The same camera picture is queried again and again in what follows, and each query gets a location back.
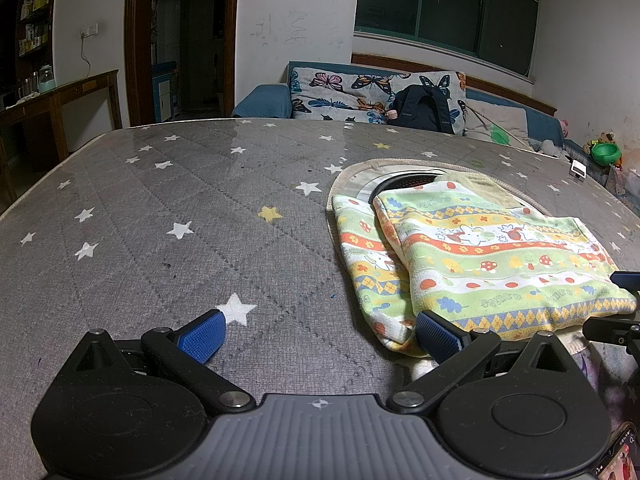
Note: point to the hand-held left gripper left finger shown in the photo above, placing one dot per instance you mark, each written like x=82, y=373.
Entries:
x=202, y=336

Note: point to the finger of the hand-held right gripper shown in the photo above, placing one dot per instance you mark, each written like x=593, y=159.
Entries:
x=613, y=331
x=627, y=279

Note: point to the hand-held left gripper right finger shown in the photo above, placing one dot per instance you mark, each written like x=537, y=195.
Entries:
x=439, y=336

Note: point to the colourful cartoon print garment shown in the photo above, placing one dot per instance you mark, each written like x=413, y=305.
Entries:
x=480, y=265

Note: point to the white purple patterned cloth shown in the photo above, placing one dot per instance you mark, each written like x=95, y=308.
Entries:
x=612, y=375

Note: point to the grey star pattern mattress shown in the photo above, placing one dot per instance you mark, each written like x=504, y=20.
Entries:
x=200, y=220

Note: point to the small white box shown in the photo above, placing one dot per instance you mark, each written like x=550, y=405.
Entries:
x=578, y=168

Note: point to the smartphone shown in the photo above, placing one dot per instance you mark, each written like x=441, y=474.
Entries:
x=620, y=452

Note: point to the green plastic bowl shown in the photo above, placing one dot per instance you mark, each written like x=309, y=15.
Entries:
x=604, y=151

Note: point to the plush toy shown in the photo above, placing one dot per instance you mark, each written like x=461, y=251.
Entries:
x=604, y=137

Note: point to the pink toy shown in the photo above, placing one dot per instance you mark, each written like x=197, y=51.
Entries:
x=565, y=126

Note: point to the cream cloth with beige trim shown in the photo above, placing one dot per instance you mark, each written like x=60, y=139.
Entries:
x=371, y=180

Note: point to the beige pillow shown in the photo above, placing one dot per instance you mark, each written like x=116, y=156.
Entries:
x=502, y=122

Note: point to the black backpack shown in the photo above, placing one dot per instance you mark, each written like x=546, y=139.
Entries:
x=422, y=107

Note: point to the blue sofa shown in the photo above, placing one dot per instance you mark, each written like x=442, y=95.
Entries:
x=265, y=101

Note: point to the butterfly print pillow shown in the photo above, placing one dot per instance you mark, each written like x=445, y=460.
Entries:
x=345, y=95

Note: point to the wooden desk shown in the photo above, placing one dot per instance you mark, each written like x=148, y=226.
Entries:
x=55, y=105

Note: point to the glass jar on table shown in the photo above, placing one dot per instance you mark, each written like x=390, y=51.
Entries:
x=46, y=78

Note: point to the dark window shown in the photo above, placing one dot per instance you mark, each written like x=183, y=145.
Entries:
x=445, y=0

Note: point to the wooden shelf with bottles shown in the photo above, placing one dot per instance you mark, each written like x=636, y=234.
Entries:
x=32, y=20

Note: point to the wooden door frame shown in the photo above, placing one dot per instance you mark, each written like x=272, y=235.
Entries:
x=135, y=40

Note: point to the white wall socket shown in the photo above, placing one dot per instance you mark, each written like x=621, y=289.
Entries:
x=89, y=30

